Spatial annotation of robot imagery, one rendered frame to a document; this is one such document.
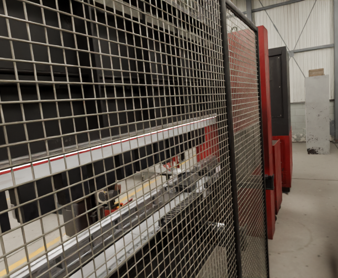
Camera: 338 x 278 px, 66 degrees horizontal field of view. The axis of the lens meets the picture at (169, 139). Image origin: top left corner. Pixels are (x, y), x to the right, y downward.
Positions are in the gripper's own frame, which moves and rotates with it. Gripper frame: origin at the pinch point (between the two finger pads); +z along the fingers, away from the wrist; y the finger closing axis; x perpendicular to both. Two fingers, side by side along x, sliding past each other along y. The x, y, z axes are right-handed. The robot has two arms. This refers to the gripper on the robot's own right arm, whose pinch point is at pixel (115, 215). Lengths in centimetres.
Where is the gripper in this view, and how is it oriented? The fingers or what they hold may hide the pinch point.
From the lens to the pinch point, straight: 225.9
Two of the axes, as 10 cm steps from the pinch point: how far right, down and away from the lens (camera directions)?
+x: 3.2, -1.5, 9.4
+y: 8.9, -3.0, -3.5
